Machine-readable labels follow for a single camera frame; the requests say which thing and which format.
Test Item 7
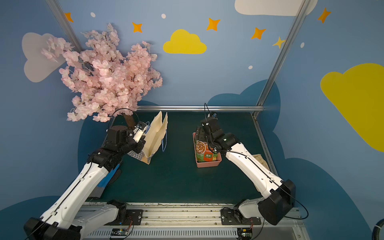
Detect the green soup packet red label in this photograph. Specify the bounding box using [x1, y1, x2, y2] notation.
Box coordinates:
[195, 140, 218, 163]

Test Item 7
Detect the cream checkered paper bag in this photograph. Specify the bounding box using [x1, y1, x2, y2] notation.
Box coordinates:
[127, 111, 168, 165]

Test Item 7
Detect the pink plastic tray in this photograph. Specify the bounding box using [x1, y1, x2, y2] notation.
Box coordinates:
[193, 132, 222, 168]

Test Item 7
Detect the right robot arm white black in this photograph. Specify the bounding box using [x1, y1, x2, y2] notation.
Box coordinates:
[197, 112, 296, 226]

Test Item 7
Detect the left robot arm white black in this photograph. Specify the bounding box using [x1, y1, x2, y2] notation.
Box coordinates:
[24, 122, 148, 240]

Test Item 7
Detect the beige glove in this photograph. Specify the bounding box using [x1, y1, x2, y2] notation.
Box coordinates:
[253, 154, 270, 171]

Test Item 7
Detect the blue glove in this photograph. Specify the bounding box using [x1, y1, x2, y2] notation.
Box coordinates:
[89, 164, 122, 199]

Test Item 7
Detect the pink cherry blossom tree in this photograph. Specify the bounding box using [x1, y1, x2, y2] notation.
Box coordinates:
[41, 24, 163, 123]

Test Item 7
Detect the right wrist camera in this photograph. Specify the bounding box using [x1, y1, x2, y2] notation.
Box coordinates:
[208, 112, 217, 118]

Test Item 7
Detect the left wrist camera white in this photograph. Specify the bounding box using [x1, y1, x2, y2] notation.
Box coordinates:
[133, 121, 148, 143]

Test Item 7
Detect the horizontal aluminium frame bar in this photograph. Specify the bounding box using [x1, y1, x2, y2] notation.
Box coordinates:
[138, 105, 264, 112]

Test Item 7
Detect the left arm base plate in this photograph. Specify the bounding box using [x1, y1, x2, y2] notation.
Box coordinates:
[119, 209, 144, 226]

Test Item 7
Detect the aluminium rail base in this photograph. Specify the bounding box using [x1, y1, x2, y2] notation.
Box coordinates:
[75, 202, 310, 240]

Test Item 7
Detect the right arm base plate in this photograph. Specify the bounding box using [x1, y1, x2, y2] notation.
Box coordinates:
[220, 208, 262, 226]

